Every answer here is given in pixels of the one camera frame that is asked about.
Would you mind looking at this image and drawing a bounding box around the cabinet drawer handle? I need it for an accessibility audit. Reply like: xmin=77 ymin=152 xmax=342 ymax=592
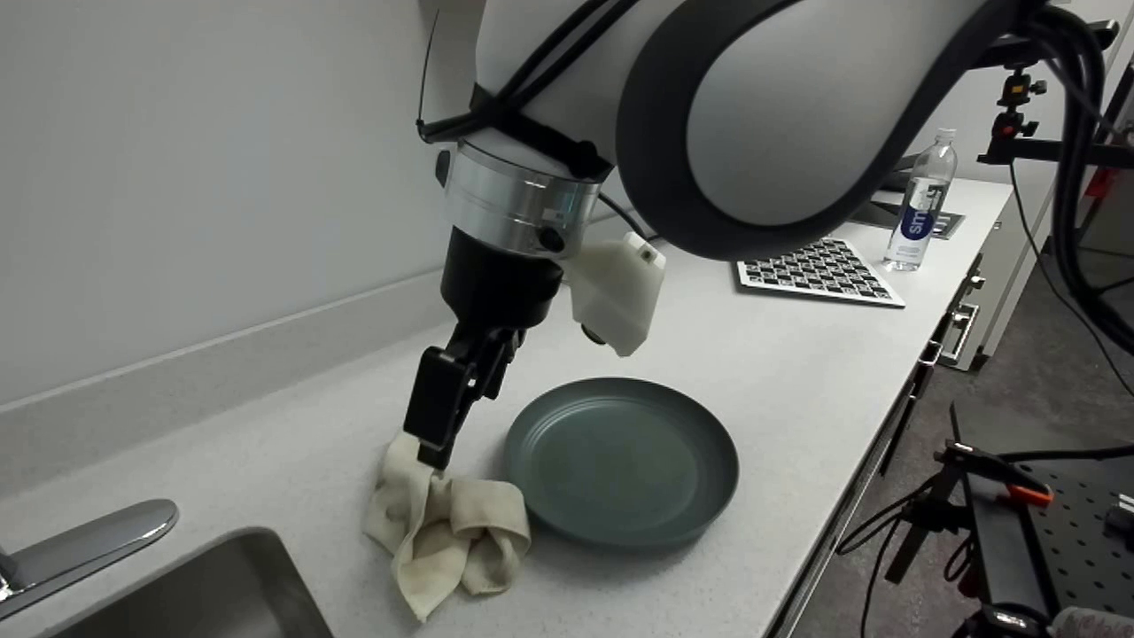
xmin=924 ymin=302 xmax=980 ymax=369

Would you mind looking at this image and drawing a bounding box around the black perforated breadboard table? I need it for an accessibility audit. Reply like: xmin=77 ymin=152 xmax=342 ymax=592
xmin=1026 ymin=461 xmax=1134 ymax=617

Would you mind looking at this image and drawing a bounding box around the grey metal faucet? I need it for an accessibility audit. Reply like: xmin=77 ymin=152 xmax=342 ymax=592
xmin=0 ymin=499 xmax=182 ymax=620

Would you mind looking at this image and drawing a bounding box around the cream cloth towel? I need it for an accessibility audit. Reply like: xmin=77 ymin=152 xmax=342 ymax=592
xmin=367 ymin=434 xmax=531 ymax=625

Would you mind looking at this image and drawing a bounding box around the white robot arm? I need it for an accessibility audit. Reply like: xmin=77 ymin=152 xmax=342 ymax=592
xmin=406 ymin=0 xmax=1131 ymax=468

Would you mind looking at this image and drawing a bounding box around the stainless steel sink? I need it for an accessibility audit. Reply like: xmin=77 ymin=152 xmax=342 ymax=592
xmin=45 ymin=527 xmax=333 ymax=638

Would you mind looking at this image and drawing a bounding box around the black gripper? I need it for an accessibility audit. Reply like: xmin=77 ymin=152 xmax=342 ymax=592
xmin=406 ymin=232 xmax=563 ymax=468

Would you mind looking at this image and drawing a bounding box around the dark green round plate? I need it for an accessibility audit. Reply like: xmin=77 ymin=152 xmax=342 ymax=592
xmin=503 ymin=375 xmax=741 ymax=552

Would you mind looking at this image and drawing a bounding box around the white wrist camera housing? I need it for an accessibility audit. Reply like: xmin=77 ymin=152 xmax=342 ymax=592
xmin=563 ymin=222 xmax=668 ymax=358

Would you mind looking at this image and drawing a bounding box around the checkerboard calibration board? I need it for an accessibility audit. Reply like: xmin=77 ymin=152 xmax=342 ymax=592
xmin=733 ymin=238 xmax=904 ymax=310

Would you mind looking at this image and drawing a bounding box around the clear plastic water bottle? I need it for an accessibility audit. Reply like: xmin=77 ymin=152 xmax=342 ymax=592
xmin=887 ymin=131 xmax=956 ymax=272

